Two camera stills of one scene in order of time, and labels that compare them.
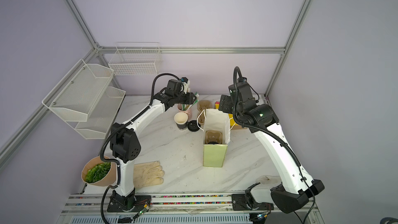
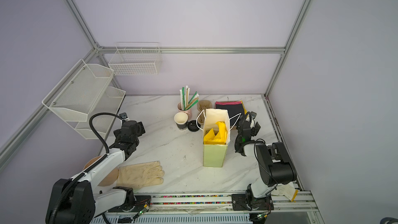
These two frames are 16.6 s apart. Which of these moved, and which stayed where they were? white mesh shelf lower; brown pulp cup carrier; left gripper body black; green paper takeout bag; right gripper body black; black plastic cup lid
Moved: right gripper body black; left gripper body black
Stayed: black plastic cup lid; brown pulp cup carrier; green paper takeout bag; white mesh shelf lower
